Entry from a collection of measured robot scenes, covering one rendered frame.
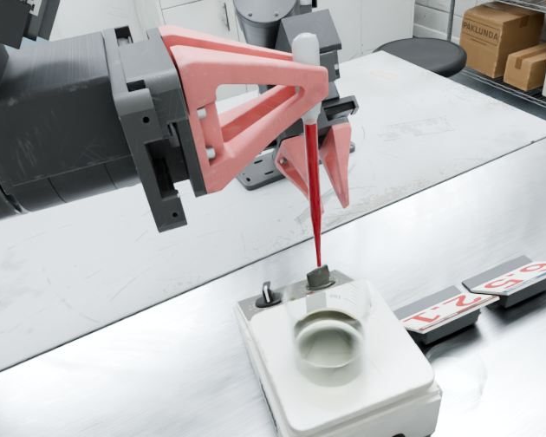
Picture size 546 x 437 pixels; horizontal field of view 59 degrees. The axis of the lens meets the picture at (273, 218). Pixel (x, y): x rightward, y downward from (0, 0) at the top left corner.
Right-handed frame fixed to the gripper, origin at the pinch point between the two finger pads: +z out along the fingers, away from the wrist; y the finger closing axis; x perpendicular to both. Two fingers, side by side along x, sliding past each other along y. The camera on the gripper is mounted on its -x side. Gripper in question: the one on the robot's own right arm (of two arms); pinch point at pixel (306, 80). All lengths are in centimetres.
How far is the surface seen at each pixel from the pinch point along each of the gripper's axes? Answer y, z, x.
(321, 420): -4.7, -2.6, 23.4
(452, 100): 49, 45, 32
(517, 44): 191, 189, 94
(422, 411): -5.3, 5.6, 26.6
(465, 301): 5.1, 17.1, 29.7
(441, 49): 128, 97, 58
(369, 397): -4.4, 1.4, 23.5
